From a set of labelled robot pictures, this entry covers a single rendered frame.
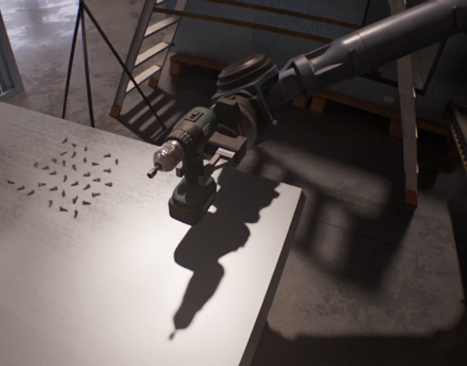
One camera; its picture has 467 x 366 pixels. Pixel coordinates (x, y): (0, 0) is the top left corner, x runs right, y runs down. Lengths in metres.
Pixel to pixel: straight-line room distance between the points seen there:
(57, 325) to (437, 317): 1.52
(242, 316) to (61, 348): 0.37
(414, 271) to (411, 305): 0.20
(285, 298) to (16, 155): 1.18
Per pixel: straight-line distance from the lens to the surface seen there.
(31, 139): 1.26
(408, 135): 1.90
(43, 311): 0.78
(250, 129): 0.79
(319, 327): 1.46
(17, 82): 3.26
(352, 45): 0.96
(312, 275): 1.57
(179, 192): 0.70
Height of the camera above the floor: 1.29
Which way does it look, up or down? 43 degrees down
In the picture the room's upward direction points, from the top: 5 degrees clockwise
